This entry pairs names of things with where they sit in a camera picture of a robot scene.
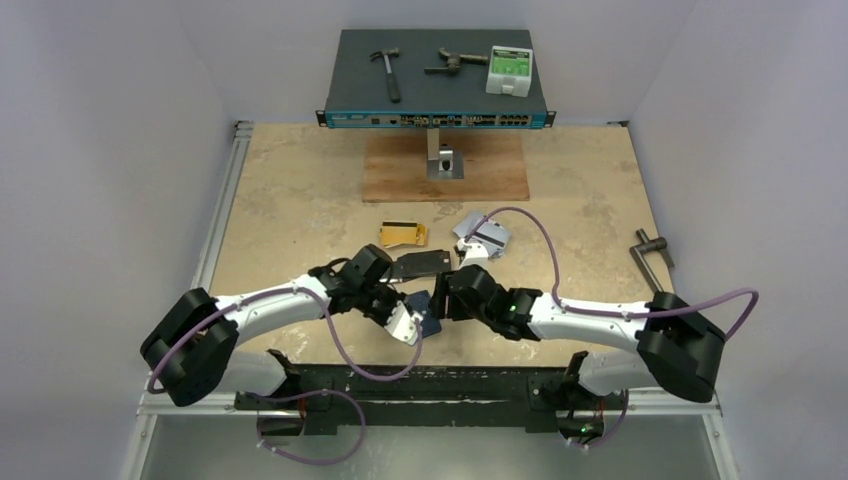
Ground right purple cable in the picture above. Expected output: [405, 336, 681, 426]
[463, 206, 761, 452]

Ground metal crank handle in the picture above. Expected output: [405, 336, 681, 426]
[629, 229, 676, 296]

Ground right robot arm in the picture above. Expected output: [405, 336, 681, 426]
[430, 265, 726, 407]

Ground navy blue card holder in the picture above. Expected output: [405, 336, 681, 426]
[406, 290, 442, 338]

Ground white green box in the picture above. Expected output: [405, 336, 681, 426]
[485, 45, 534, 98]

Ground network switch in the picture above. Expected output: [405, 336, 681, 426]
[316, 29, 556, 129]

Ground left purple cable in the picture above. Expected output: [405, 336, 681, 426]
[146, 286, 425, 466]

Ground purple cable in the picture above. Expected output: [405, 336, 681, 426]
[463, 206, 761, 452]
[146, 286, 425, 466]

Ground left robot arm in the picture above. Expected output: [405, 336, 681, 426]
[140, 244, 423, 409]

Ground hammer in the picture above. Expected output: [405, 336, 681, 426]
[369, 48, 402, 104]

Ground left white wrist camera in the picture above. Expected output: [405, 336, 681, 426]
[384, 301, 423, 346]

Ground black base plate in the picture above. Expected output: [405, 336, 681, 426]
[234, 364, 625, 437]

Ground plywood board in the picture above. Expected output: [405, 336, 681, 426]
[362, 133, 530, 203]

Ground aluminium frame rail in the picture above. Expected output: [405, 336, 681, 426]
[122, 120, 740, 480]

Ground black card pile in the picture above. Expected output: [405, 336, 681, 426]
[390, 249, 452, 282]

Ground rusty metal clamp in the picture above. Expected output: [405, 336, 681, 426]
[424, 47, 489, 76]

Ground metal bracket stand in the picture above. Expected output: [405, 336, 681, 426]
[426, 128, 465, 180]

